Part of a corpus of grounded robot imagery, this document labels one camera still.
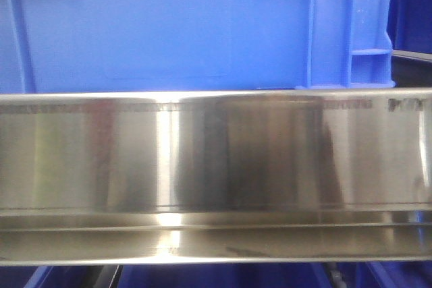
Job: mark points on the large blue plastic bin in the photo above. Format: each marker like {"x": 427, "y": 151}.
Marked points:
{"x": 136, "y": 45}

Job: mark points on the dark blue bin at right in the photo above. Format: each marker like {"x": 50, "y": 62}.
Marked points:
{"x": 409, "y": 25}

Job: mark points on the stainless steel shelf front rail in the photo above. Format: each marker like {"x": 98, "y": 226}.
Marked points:
{"x": 240, "y": 176}

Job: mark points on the blue bin below rail centre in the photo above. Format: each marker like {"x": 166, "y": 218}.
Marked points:
{"x": 225, "y": 275}

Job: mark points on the blue bin below rail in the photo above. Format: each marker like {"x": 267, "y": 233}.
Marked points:
{"x": 59, "y": 276}
{"x": 393, "y": 274}
{"x": 225, "y": 275}

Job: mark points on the blue bin below rail right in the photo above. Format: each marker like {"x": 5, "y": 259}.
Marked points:
{"x": 393, "y": 274}

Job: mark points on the blue bin below rail left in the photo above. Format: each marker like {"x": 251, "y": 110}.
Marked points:
{"x": 59, "y": 276}

